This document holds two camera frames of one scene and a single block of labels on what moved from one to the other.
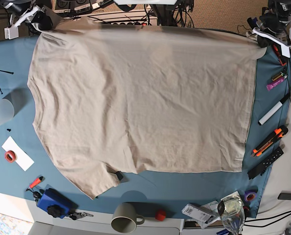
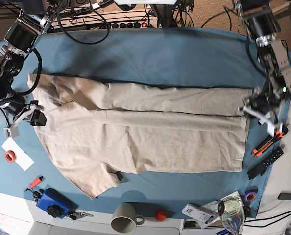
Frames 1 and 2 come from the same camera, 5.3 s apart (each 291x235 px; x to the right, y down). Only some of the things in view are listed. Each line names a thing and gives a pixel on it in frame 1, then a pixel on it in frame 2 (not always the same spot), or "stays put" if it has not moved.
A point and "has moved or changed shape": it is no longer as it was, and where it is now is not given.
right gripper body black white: [37, 16] → [16, 110]
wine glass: [232, 211] stays put
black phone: [288, 196] stays put
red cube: [160, 216] stays put
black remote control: [259, 170] stays put
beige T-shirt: [109, 98] has moved or changed shape
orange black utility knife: [278, 133] stays put
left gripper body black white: [272, 29] → [268, 106]
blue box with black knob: [59, 205] stays put
